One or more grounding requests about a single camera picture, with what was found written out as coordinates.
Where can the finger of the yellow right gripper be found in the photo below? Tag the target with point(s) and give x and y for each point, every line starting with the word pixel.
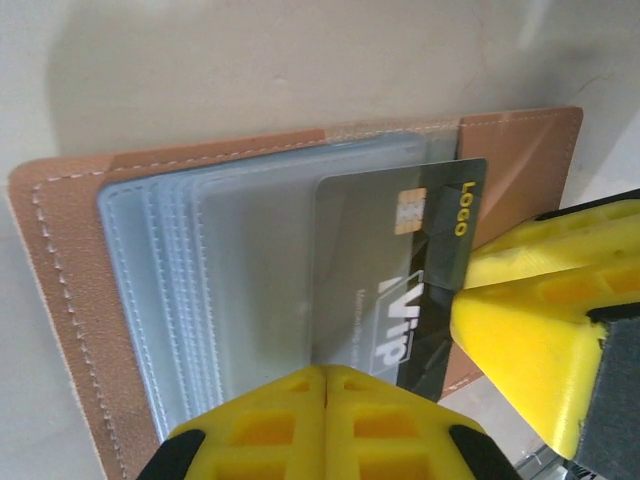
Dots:
pixel 525 360
pixel 575 250

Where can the black VIP card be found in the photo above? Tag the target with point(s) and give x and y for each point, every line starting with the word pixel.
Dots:
pixel 380 240

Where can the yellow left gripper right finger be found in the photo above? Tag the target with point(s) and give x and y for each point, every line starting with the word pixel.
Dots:
pixel 400 435

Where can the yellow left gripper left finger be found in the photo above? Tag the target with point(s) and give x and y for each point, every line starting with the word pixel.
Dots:
pixel 260 435

